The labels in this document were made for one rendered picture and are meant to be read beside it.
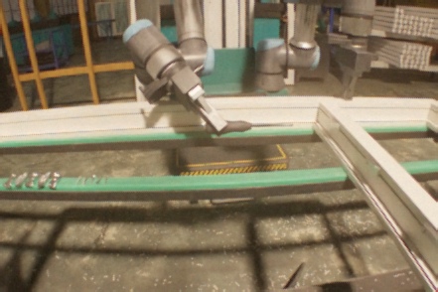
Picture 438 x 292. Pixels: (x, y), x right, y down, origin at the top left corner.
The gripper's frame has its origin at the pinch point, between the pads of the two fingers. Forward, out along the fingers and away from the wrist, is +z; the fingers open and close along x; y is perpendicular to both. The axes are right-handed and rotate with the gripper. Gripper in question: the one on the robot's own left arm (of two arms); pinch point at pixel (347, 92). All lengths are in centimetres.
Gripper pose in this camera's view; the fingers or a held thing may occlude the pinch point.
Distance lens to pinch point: 85.9
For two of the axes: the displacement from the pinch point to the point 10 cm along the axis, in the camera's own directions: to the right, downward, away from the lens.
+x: -0.5, -4.8, 8.7
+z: 0.2, 8.7, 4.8
